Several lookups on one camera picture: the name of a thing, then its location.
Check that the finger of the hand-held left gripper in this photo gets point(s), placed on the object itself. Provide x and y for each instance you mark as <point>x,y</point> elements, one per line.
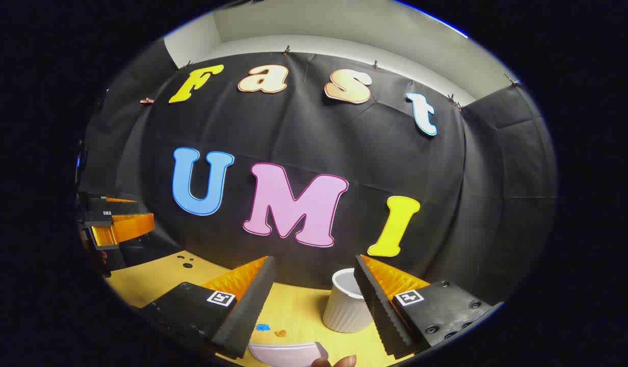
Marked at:
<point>118,205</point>
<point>130,227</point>

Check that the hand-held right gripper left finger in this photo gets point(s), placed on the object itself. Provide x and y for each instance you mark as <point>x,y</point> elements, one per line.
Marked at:
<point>247,306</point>

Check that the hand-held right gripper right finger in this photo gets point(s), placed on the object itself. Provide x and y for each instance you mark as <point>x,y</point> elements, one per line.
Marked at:
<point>380,311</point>

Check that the blue trash scrap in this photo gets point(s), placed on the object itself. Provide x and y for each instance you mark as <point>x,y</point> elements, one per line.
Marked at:
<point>263,326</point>

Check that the white ribbed garbage bin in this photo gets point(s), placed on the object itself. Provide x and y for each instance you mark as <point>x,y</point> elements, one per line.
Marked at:
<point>344,311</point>

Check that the lavender plastic dustpan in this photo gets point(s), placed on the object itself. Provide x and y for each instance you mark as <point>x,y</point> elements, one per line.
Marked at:
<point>288,352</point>

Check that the yellow wooden desktop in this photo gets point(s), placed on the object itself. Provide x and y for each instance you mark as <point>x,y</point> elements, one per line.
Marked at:
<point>293,306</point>

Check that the black backdrop cloth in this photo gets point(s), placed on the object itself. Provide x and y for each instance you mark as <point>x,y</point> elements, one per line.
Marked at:
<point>375,163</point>

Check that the row of small cloth clips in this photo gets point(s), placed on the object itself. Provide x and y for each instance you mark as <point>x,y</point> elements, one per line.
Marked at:
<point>286,50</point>

